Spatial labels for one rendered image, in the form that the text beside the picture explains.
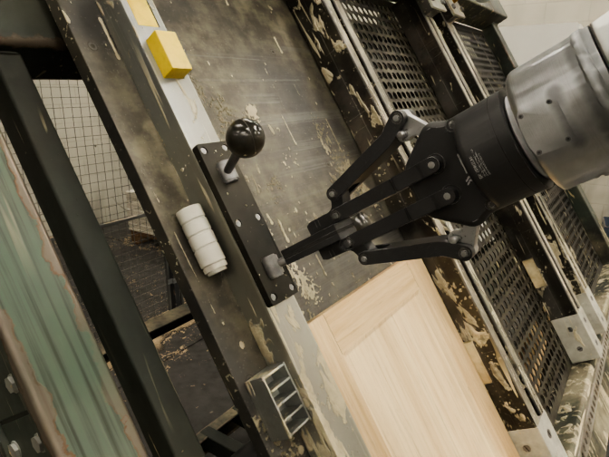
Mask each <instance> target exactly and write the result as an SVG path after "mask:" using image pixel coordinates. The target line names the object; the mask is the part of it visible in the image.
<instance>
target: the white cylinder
mask: <svg viewBox="0 0 609 457"><path fill-rule="evenodd" d="M176 216H177V218H178V221H179V224H180V226H181V227H182V229H183V231H184V233H185V236H186V238H187V239H188V243H189V244H190V246H191V249H192V251H193V252H195V254H194V255H195V257H196V259H197V261H198V264H199V266H200V268H201V269H204V270H203V272H204V274H205V275H206V274H208V276H209V277H211V276H213V275H216V274H217V273H219V272H221V271H223V270H225V269H227V267H226V265H227V261H226V260H225V258H226V257H225V255H224V253H223V251H222V249H221V246H220V245H219V243H217V241H218V240H217V238H216V236H215V234H214V232H213V230H212V229H211V226H210V224H209V222H208V219H207V217H205V216H206V215H205V212H204V210H203V208H202V207H201V205H200V204H198V203H197V204H193V205H190V206H187V207H186V208H184V209H181V210H180V211H178V212H177V214H176Z"/></svg>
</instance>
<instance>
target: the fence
mask: <svg viewBox="0 0 609 457"><path fill-rule="evenodd" d="M146 1H147V3H148V5H149V8H150V10H151V12H152V14H153V16H154V18H155V20H156V22H157V24H158V26H159V27H153V26H145V25H138V23H137V21H136V19H135V16H134V14H133V12H132V11H131V8H130V6H129V4H128V2H127V0H96V4H97V6H98V7H99V9H100V11H101V15H102V17H103V19H104V21H105V23H106V24H107V26H108V28H109V31H110V33H111V36H112V38H113V40H114V42H115V43H116V45H117V48H118V50H119V52H120V54H121V57H122V59H123V61H124V62H125V65H126V67H127V69H128V71H129V73H130V76H131V78H132V80H133V82H134V84H135V86H136V88H137V90H138V92H139V94H140V97H141V99H142V101H143V103H144V105H145V107H146V109H147V111H148V114H149V116H150V118H151V120H152V122H153V124H154V126H155V128H156V131H157V133H158V135H159V137H160V139H161V141H162V143H163V145H164V148H165V150H166V152H167V154H168V155H169V158H170V160H171V163H172V165H173V167H174V169H175V171H176V172H177V174H178V176H179V180H180V182H181V184H182V186H183V188H184V190H185V191H186V193H187V195H188V199H189V201H190V203H191V205H193V204H197V203H198V204H200V205H201V207H202V208H203V210H204V212H205V215H206V216H205V217H207V219H208V222H209V224H210V226H211V229H212V230H213V232H214V234H215V236H216V238H217V243H219V245H220V246H221V249H222V251H223V253H224V255H225V257H226V258H225V260H226V261H227V265H226V267H227V269H225V270H223V272H224V274H225V276H226V278H227V282H228V284H229V285H230V287H231V289H232V291H233V293H234V296H235V298H236V300H237V302H238V304H239V306H240V308H241V310H242V313H243V315H244V317H245V319H246V321H247V323H248V325H249V327H250V330H251V332H252V334H253V336H254V338H255V340H256V342H257V345H258V347H259V349H260V351H261V353H262V355H263V357H264V358H265V360H266V364H267V366H270V365H274V364H278V363H281V362H285V365H286V367H287V369H288V371H289V373H290V375H291V377H292V379H293V381H294V383H295V386H296V388H297V390H298V392H299V394H300V396H301V398H302V400H303V402H304V405H305V407H306V409H307V411H308V413H309V415H310V417H311V420H309V421H307V422H306V423H305V424H304V425H303V426H302V427H301V428H300V429H299V430H298V432H299V433H300V435H301V437H302V439H303V441H304V445H305V447H306V449H307V451H308V452H309V454H310V456H311V457H372V456H371V455H370V453H369V451H368V449H367V447H366V445H365V443H364V441H363V438H362V436H361V434H360V432H359V430H358V428H357V426H356V424H355V422H354V420H353V418H352V415H351V413H350V411H349V409H348V407H347V405H346V403H345V401H344V399H343V397H342V395H341V392H340V390H339V388H338V386H337V384H336V382H335V380H334V378H333V376H332V374H331V372H330V369H329V367H328V365H327V363H326V362H325V360H324V357H323V355H322V353H321V351H320V349H319V346H318V344H317V343H316V341H315V339H314V336H313V334H312V332H311V330H310V328H309V326H308V324H307V322H306V320H305V317H304V315H303V313H302V311H301V309H300V307H299V305H298V303H297V301H296V299H295V296H294V295H292V296H290V297H289V298H287V299H285V300H284V301H282V302H280V303H278V304H277V305H275V306H271V307H267V306H266V303H265V301H264V299H263V298H262V296H261V294H260V292H259V290H258V288H257V285H256V282H255V280H254V279H253V277H252V275H251V273H250V271H249V269H248V266H247V263H246V261H245V260H244V258H243V256H242V254H241V252H240V249H239V247H238V245H237V243H236V241H235V239H234V237H233V235H232V233H231V230H230V228H229V226H228V224H227V222H226V220H225V218H224V216H223V214H222V211H221V209H220V207H219V205H218V203H217V201H216V199H215V197H214V195H213V192H212V190H211V188H210V187H209V185H208V182H207V180H206V178H205V176H204V173H203V171H202V169H201V168H200V166H199V164H198V161H197V159H196V157H195V154H194V152H193V150H192V149H193V148H194V147H195V146H196V145H197V144H202V143H210V142H217V141H220V140H219V138H218V136H217V134H216V132H215V130H214V128H213V126H212V123H211V121H210V119H209V117H208V115H207V113H206V111H205V109H204V107H203V105H202V103H201V100H200V99H199V97H198V94H197V92H196V90H195V88H194V86H193V84H192V82H191V80H190V78H189V75H188V74H187V75H186V76H185V77H184V78H183V79H170V78H163V76H162V73H161V71H160V69H159V67H158V65H157V63H156V61H155V59H154V57H153V54H152V52H151V50H150V48H149V46H148V44H147V42H146V40H147V39H148V38H149V37H150V35H151V34H152V33H153V32H154V30H160V31H167V29H166V27H165V25H164V24H163V22H162V20H161V18H160V15H159V13H158V10H157V8H156V6H155V5H154V3H153V1H152V0H146Z"/></svg>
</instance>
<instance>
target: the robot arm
mask: <svg viewBox="0 0 609 457"><path fill-rule="evenodd" d="M417 135H418V136H419V137H418V139H417V141H416V143H415V145H414V147H413V149H412V152H411V155H410V157H409V158H408V160H407V163H406V166H405V171H403V172H401V173H399V174H397V175H395V176H393V177H392V178H390V179H389V180H386V181H385V182H383V183H382V184H380V185H378V186H376V187H374V188H372V189H370V190H368V191H366V192H364V193H363V194H361V195H359V196H357V197H356V198H354V199H351V198H350V195H351V194H352V193H353V192H354V191H355V190H356V189H357V188H358V187H359V186H360V185H361V184H362V183H363V182H364V181H365V180H366V179H367V178H368V177H369V176H370V175H371V174H372V173H373V172H374V171H375V170H376V169H377V168H378V167H379V166H380V165H382V164H383V163H384V162H385V161H386V160H387V159H388V158H389V157H390V156H391V155H392V154H393V153H394V152H395V151H396V150H397V149H398V148H399V147H400V146H401V145H402V144H403V143H404V142H406V141H411V140H412V139H413V138H414V137H415V136H417ZM602 175H605V176H608V175H609V11H608V12H607V13H605V14H604V15H602V16H600V17H599V18H597V19H596V20H595V21H593V22H592V23H591V24H590V26H589V25H588V26H586V27H584V28H583V29H577V30H576V31H574V32H573V33H571V34H570V36H569V37H567V38H566V39H565V40H563V41H561V42H560V43H558V44H555V45H554V46H552V47H550V48H549V49H547V50H545V51H544V52H542V53H541V54H539V55H537V56H536V57H534V58H532V59H531V60H529V61H527V62H526V63H523V64H522V65H520V66H518V68H516V69H514V70H512V71H511V72H510V73H509V74H508V75H507V79H506V90H503V89H501V90H499V91H497V92H495V93H493V94H491V95H490V96H489V97H487V98H485V99H483V100H482V101H480V102H478V103H476V104H474V105H472V106H471V107H469V108H468V109H466V110H465V111H463V112H461V113H459V114H457V115H455V116H454V117H452V118H450V119H448V120H446V121H435V122H429V123H427V122H425V121H423V120H422V119H420V118H418V117H416V113H415V111H414V110H411V109H407V110H397V111H393V112H392V113H391V115H390V117H389V119H388V121H387V123H386V125H385V127H384V129H383V131H382V134H381V135H380V136H379V137H378V138H377V139H376V140H375V141H374V143H373V144H372V145H371V146H370V147H369V148H368V149H367V150H366V151H365V152H364V153H363V154H362V155H361V156H360V157H359V158H358V159H357V160H356V161H355V162H354V163H353V164H352V165H351V166H350V167H349V168H348V169H347V170H346V171H345V172H344V173H343V174H342V176H341V177H340V178H339V179H338V180H337V181H336V182H335V183H334V184H333V185H332V186H331V187H330V188H329V189H328V190H327V192H326V195H327V198H328V199H329V200H330V201H331V203H332V208H331V210H330V211H329V212H328V213H326V214H324V215H323V216H321V217H320V218H318V219H315V220H313V221H311V222H310V223H309V224H308V225H307V228H308V230H309V232H310V234H311V236H310V237H308V238H305V239H303V240H301V241H299V242H297V243H295V244H294V245H292V246H290V247H288V248H286V249H284V250H282V251H281V253H282V255H283V257H284V259H285V263H286V264H287V265H290V264H292V263H294V262H296V261H297V260H299V259H301V258H304V257H306V256H308V255H310V254H312V253H315V252H316V251H318V250H319V252H320V254H321V257H322V259H324V260H328V259H330V258H334V257H336V256H338V255H340V254H342V253H344V252H346V251H349V250H351V251H353V252H354V253H355V254H356V255H357V256H358V259H359V262H360V263H361V264H362V265H364V266H368V265H375V264H382V263H390V262H397V261H405V260H413V259H420V258H434V257H446V258H454V259H458V260H462V261H469V260H470V259H472V258H473V257H474V256H475V255H476V254H477V253H478V252H479V251H480V250H481V243H480V241H479V226H480V225H481V224H482V223H484V222H485V221H486V220H488V219H489V217H490V216H491V215H492V213H493V212H494V211H496V210H498V209H502V208H504V207H506V206H508V205H510V204H513V203H515V202H517V201H520V200H522V199H525V198H527V197H530V196H532V195H534V194H537V193H538V192H541V191H543V190H547V189H549V188H551V187H553V185H554V183H555V184H556V185H557V186H558V187H560V188H562V189H563V190H570V189H572V188H573V187H574V186H577V185H579V184H582V183H584V182H587V181H589V180H592V179H597V178H599V177H600V176H602ZM407 188H410V189H411V190H412V191H413V193H414V195H415V199H416V202H415V203H413V204H411V205H410V206H408V207H406V208H404V209H401V210H399V211H397V212H395V213H393V214H391V215H390V216H388V217H386V218H383V219H380V220H378V221H376V222H374V223H372V224H371V225H369V226H367V227H365V228H362V229H360V230H358V231H357V230H356V228H355V226H354V224H353V221H352V219H351V218H350V217H352V216H354V215H356V214H357V213H359V212H361V211H363V210H365V209H368V208H369V207H371V206H373V205H375V204H377V203H379V202H381V201H383V200H385V199H388V198H389V197H391V196H393V195H395V194H397V193H399V192H401V191H403V190H406V189H407ZM425 215H428V216H429V217H431V218H434V219H440V220H445V221H448V222H453V223H457V224H461V225H463V228H456V229H454V230H453V231H451V232H450V233H449V235H439V236H434V237H427V238H416V239H410V240H403V241H398V242H392V243H385V244H380V245H374V244H373V243H372V242H371V240H372V239H375V238H378V237H379V236H381V235H383V234H386V233H388V232H390V231H392V230H394V229H396V228H399V227H401V226H403V225H405V224H407V223H409V222H412V221H414V220H415V219H419V218H421V217H423V216H425Z"/></svg>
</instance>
